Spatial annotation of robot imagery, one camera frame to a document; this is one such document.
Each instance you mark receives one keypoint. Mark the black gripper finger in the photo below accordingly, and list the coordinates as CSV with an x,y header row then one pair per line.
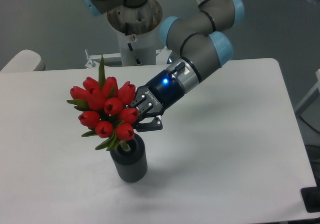
x,y
155,125

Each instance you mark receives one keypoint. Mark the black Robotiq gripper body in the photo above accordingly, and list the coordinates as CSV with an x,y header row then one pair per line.
x,y
158,94

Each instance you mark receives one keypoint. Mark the red tulip bouquet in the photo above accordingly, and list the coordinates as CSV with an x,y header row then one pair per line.
x,y
105,110

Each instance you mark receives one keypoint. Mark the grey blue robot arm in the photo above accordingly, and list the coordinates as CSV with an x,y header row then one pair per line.
x,y
200,43

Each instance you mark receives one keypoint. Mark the dark grey ribbed vase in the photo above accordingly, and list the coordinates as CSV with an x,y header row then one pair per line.
x,y
131,165

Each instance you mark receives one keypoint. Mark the beige chair back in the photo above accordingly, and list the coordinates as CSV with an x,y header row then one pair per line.
x,y
25,61

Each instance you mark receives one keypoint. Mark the white furniture at right edge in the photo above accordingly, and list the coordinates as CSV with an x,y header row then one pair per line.
x,y
309,98

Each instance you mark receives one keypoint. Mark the black device at table edge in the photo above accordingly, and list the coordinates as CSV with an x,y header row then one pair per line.
x,y
311,199

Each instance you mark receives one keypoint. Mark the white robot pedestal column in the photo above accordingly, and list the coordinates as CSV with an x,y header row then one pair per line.
x,y
137,49

